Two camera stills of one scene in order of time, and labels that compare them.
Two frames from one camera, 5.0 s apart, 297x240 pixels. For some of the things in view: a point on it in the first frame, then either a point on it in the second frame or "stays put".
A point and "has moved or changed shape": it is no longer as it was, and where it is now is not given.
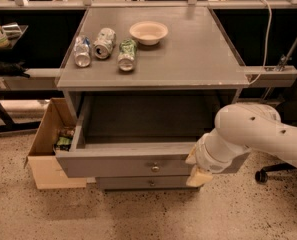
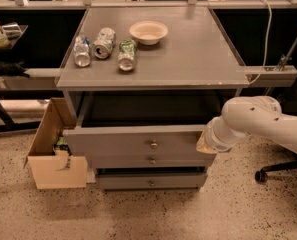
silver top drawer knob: x=155 y=169 to x=154 y=145
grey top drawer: x=136 y=135 has moved or changed shape
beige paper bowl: x=148 y=32 stays put
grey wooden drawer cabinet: x=148 y=83 stays put
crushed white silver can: x=104 y=43 stays put
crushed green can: x=126 y=56 stays put
